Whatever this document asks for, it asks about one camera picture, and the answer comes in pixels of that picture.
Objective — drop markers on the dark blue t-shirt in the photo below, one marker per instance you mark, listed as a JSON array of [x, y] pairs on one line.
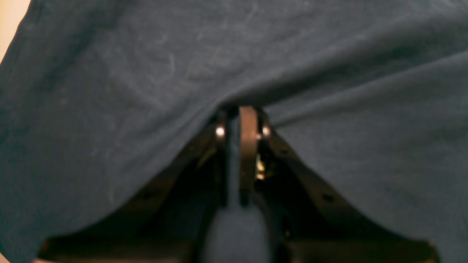
[[99, 95]]

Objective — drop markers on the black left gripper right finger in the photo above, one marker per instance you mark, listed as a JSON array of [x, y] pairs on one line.
[[308, 220]]

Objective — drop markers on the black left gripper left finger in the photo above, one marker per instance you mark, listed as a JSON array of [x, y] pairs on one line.
[[166, 220]]

